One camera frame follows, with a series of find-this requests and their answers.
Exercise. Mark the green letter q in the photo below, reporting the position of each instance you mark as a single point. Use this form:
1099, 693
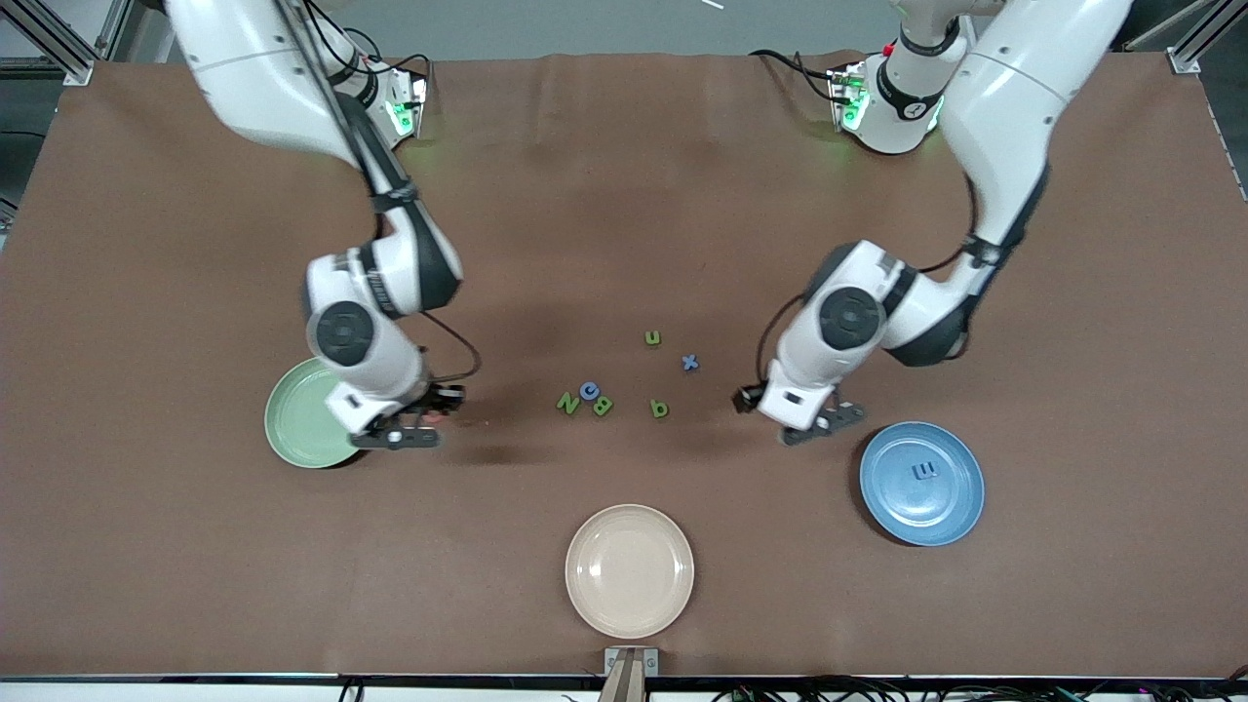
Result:
659, 408

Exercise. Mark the green letter N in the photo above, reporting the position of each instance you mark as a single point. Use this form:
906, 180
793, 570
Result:
567, 403

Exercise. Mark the blue letter O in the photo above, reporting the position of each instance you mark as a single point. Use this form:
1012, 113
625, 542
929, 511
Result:
590, 390

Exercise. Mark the green letter B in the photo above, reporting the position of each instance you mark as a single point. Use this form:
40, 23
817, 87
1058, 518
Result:
603, 406

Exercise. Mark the blue letter m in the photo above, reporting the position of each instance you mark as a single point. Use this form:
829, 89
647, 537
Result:
924, 471

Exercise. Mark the left arm base connector panel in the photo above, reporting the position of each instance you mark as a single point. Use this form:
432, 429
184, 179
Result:
846, 97

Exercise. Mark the right arm base connector panel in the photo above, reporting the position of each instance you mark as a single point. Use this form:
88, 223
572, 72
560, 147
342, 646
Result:
409, 107

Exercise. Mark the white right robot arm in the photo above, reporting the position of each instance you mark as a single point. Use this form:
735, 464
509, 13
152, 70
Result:
253, 78

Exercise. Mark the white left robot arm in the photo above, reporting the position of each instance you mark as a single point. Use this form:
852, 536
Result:
1024, 97

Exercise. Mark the green plate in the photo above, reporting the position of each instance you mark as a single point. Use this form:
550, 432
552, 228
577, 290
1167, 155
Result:
292, 429

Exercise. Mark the blue plate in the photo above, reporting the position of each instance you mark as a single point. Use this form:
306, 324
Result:
921, 507

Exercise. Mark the beige plate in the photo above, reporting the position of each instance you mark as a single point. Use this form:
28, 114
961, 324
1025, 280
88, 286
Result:
630, 570

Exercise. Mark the brown table cover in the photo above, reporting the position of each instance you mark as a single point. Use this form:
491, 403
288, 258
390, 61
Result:
682, 195

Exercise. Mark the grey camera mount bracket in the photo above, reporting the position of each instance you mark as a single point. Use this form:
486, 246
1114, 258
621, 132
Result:
631, 668

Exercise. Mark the aluminium frame profile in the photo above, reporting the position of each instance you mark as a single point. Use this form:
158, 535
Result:
73, 63
1185, 58

